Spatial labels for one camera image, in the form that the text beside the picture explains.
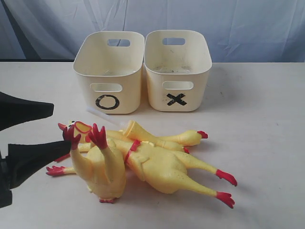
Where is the severed chicken neck with tube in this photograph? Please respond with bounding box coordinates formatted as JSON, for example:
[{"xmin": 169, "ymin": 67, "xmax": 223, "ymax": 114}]
[{"xmin": 86, "ymin": 107, "xmax": 159, "ymax": 144}]

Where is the cream bin marked O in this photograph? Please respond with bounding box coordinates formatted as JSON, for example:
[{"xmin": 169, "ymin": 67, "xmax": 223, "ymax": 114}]
[{"xmin": 73, "ymin": 31, "xmax": 144, "ymax": 114}]

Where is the yellow rubber chicken underneath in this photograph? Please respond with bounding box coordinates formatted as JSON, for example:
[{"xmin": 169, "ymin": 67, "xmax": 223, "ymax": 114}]
[{"xmin": 46, "ymin": 130, "xmax": 208, "ymax": 176}]

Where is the headless yellow rubber chicken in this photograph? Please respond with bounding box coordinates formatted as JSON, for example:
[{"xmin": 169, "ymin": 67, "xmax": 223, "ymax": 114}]
[{"xmin": 62, "ymin": 124, "xmax": 126, "ymax": 203}]

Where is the white backdrop curtain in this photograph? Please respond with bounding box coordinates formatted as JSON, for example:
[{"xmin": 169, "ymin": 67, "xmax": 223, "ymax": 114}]
[{"xmin": 0, "ymin": 0, "xmax": 305, "ymax": 62}]

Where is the cream bin marked X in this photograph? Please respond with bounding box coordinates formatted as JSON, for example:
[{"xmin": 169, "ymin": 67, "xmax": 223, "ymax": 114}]
[{"xmin": 144, "ymin": 30, "xmax": 212, "ymax": 112}]

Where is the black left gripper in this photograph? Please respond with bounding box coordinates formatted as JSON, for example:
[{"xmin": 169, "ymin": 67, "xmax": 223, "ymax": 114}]
[{"xmin": 0, "ymin": 92, "xmax": 71, "ymax": 208}]

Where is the yellow rubber chicken with head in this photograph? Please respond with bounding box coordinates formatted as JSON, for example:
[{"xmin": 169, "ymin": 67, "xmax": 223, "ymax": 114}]
[{"xmin": 58, "ymin": 124, "xmax": 237, "ymax": 208}]

